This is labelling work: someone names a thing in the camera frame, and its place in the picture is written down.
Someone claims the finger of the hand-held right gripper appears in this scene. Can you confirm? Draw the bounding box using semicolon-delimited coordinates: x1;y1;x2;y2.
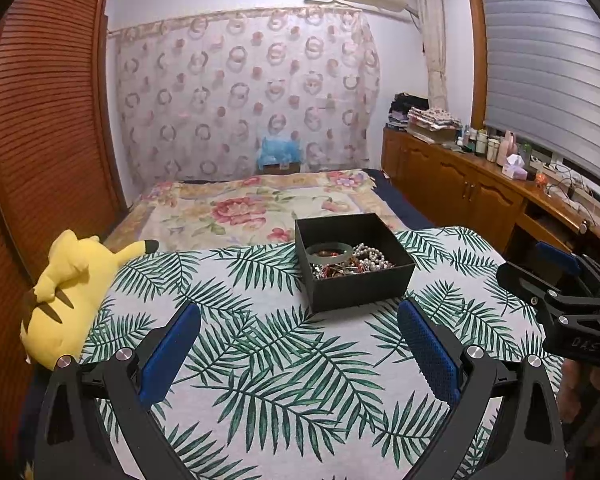
535;241;582;277
496;261;557;307

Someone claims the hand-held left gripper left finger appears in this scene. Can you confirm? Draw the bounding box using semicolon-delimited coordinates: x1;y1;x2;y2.
32;301;202;480

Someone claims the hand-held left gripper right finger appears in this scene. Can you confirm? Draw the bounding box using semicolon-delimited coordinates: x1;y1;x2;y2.
397;297;566;480

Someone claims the black jewelry box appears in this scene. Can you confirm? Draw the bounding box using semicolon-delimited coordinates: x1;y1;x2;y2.
294;212;416;313

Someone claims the large pearl necklace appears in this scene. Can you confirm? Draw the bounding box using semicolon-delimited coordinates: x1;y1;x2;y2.
351;242;387;266

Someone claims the silver chain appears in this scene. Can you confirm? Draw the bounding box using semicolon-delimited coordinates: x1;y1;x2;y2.
310;262;341;281

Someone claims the dark green bangle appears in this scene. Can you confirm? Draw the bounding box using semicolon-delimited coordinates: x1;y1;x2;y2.
305;241;354;265

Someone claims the person's right hand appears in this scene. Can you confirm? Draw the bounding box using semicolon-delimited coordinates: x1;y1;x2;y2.
557;357;600;443

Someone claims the white power strip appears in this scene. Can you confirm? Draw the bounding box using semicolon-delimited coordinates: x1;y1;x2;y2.
530;155;566;172

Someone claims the pink tissue pack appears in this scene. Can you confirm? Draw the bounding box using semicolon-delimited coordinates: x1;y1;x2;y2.
502;154;530;181

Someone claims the leaf-print cloth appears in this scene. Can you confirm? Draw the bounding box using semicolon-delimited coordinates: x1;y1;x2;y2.
77;226;556;480

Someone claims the wooden cabinet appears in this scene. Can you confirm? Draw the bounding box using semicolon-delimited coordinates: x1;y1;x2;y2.
380;127;600;271

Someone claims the yellow plush toy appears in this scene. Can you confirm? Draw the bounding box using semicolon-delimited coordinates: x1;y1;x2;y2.
20;230;160;368

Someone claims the row of cosmetic bottles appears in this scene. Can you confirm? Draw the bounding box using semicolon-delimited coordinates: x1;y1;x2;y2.
455;127;533;166

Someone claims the navy bed sheet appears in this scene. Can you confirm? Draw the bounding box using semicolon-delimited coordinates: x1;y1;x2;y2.
365;167;436;233

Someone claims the floral blanket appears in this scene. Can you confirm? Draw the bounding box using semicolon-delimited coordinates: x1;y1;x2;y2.
102;170;381;253

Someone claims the grey window blind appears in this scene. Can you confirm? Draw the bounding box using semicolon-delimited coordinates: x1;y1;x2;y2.
480;0;600;191

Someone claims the stack of folded clothes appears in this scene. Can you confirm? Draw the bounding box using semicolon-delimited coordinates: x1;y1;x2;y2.
387;92;463;143

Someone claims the small cardboard box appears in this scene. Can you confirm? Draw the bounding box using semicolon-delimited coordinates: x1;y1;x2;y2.
261;161;302;176

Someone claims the blue plastic bag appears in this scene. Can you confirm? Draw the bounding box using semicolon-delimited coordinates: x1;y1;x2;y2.
257;135;306;166

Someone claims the white wrapped pipe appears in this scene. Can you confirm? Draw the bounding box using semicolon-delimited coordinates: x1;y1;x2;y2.
412;0;447;111

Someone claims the wooden slatted wardrobe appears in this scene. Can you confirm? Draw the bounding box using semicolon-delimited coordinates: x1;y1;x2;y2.
0;0;128;411

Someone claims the circle-pattern curtain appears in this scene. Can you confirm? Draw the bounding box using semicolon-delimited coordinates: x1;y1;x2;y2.
107;6;382;188

